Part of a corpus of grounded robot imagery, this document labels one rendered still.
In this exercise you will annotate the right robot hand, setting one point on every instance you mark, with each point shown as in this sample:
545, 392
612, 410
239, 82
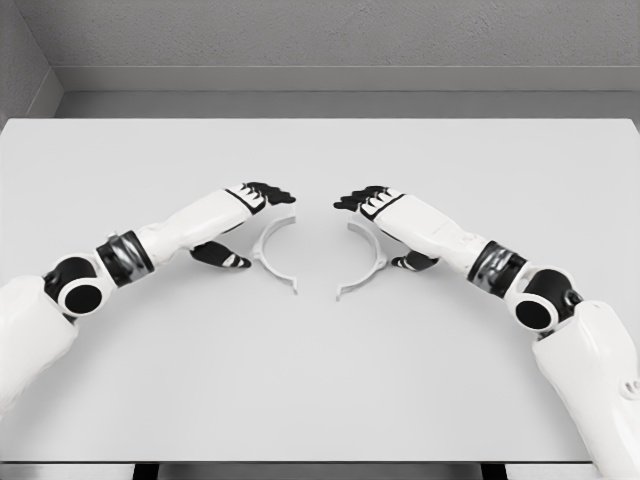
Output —
425, 217

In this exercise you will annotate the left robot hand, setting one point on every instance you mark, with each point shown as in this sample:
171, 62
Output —
215, 212

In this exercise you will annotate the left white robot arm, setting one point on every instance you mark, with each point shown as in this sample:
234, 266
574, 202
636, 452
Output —
75, 300

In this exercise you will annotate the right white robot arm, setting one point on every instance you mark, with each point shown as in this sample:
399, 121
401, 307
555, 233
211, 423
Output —
565, 320

